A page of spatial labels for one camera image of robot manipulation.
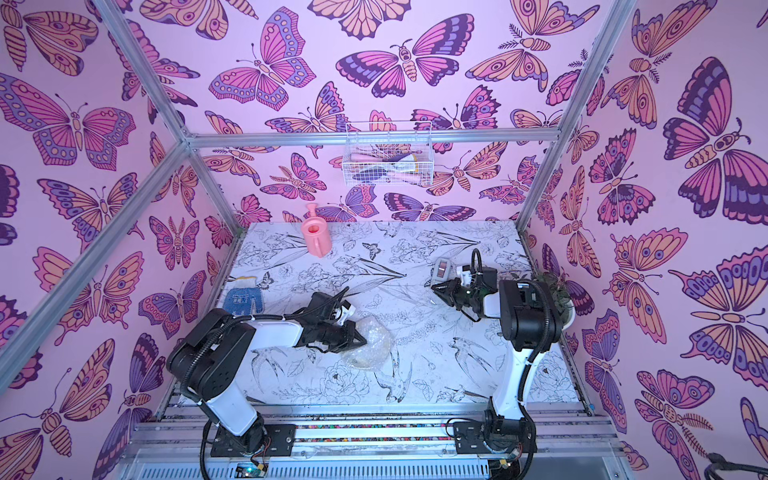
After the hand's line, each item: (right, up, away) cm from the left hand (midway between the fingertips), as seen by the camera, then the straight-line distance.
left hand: (368, 343), depth 89 cm
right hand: (+22, +16, +10) cm, 29 cm away
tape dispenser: (+24, +21, +13) cm, 35 cm away
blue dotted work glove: (-44, +11, +11) cm, 47 cm away
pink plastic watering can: (-19, +35, +16) cm, 43 cm away
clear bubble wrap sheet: (+3, -1, -4) cm, 5 cm away
